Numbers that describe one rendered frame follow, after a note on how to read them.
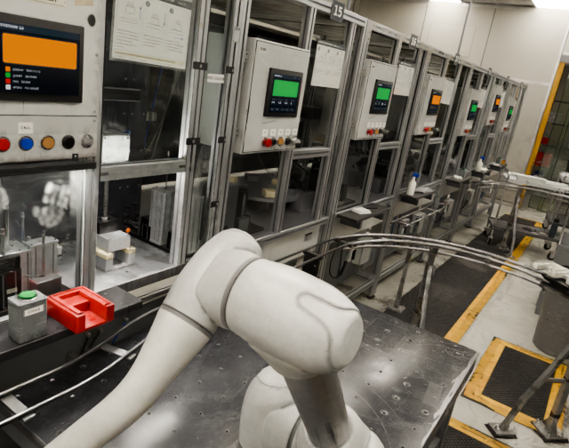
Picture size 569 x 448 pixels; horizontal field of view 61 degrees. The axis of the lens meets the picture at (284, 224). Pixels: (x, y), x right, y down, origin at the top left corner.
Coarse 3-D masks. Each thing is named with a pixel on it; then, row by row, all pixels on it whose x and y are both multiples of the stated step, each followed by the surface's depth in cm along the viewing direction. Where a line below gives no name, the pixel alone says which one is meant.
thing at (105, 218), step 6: (108, 180) 178; (102, 198) 179; (102, 204) 180; (102, 210) 181; (102, 216) 181; (108, 216) 186; (102, 222) 179; (108, 222) 181; (114, 222) 183; (102, 228) 179; (108, 228) 182; (114, 228) 184
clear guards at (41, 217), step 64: (128, 0) 140; (192, 0) 160; (128, 64) 147; (192, 64) 168; (128, 128) 154; (0, 192) 126; (64, 192) 142; (192, 192) 187; (0, 256) 131; (64, 256) 148; (192, 256) 198; (0, 320) 137
